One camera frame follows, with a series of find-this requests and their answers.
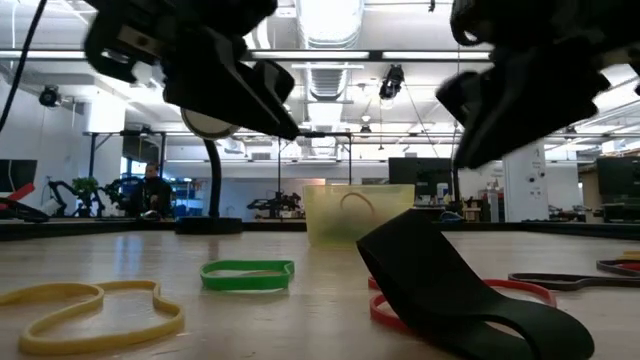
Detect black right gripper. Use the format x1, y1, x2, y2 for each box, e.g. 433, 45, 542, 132
434, 0, 640, 171

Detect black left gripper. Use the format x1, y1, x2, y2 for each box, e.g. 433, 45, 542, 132
82, 0, 302, 142

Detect yellow translucent plastic bin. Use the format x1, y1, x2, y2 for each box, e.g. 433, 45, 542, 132
301, 183, 417, 250

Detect dark gray rubber band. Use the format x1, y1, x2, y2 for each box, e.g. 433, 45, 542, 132
507, 271, 640, 293

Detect long wide black rubber band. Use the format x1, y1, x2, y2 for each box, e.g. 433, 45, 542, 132
356, 208, 596, 360

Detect wide green rubber band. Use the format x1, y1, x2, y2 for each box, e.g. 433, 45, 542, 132
199, 258, 296, 293

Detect thin black rubber band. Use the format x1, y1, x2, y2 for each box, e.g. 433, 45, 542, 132
595, 258, 640, 278

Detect long yellow rubber band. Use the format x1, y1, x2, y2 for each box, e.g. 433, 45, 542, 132
0, 279, 186, 357

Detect black monitor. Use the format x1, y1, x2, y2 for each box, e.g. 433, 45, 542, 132
387, 156, 454, 201
0, 158, 39, 194
594, 156, 640, 201

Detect person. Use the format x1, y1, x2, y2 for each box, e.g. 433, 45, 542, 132
130, 161, 174, 220

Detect black chrome desk lamp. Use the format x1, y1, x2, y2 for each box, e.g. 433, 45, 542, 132
174, 106, 245, 237

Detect leafy green potted plant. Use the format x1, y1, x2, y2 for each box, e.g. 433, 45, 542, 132
71, 175, 100, 217

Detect black round ceiling fixture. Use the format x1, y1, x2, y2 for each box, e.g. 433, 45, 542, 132
38, 85, 61, 108

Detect red bar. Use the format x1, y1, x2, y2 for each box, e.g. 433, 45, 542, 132
0, 182, 37, 205

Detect distant black gantry frame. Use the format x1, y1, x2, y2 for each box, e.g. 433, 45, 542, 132
276, 130, 354, 201

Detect black overhead camera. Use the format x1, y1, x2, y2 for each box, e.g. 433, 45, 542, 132
377, 63, 406, 102

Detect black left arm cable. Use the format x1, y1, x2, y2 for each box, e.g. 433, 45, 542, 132
0, 0, 50, 134

